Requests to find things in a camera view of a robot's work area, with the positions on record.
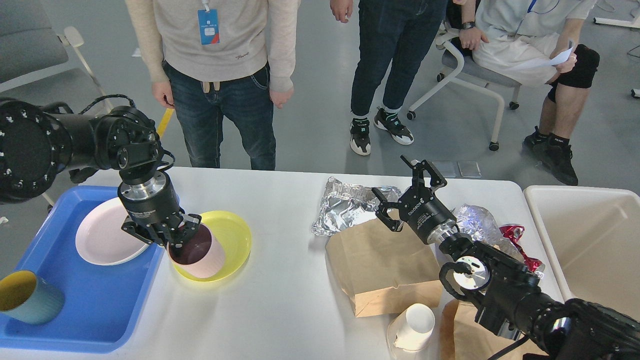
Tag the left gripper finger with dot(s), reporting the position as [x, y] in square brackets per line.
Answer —
[181, 228]
[146, 234]

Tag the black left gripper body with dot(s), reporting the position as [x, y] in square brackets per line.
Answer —
[150, 202]

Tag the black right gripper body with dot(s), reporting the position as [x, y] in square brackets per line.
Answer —
[421, 211]

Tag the pink ribbed mug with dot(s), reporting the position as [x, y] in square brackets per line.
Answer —
[200, 258]

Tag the yellow plastic plate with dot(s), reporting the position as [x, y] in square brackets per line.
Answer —
[235, 237]

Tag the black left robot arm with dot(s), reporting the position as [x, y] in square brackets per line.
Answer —
[37, 145]

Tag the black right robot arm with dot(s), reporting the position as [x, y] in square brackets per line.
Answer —
[505, 292]

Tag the brown paper bag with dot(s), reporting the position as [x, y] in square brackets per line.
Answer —
[461, 338]
[382, 271]

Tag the pink plate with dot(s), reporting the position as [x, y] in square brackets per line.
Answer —
[100, 239]

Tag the crumpled foil ball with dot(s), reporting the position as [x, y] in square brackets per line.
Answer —
[480, 224]

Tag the crumpled aluminium foil sheet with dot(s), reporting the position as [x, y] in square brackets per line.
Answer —
[343, 205]

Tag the blue plastic tray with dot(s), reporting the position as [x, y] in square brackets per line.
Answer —
[102, 303]

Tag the white paper cup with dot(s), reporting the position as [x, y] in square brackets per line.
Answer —
[408, 335]

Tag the white grey office chair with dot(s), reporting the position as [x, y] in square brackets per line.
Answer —
[460, 68]

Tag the teal yellow mug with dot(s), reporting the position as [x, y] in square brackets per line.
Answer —
[27, 297]

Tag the person in dark jeans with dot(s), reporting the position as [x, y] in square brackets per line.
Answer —
[394, 38]

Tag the person in beige sweater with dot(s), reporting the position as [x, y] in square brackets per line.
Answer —
[211, 60]

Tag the beige plastic bin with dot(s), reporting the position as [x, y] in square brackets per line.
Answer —
[592, 239]

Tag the seated person in white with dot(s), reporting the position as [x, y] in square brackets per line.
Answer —
[504, 33]

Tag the white paper sheets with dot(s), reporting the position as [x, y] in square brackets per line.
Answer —
[562, 57]

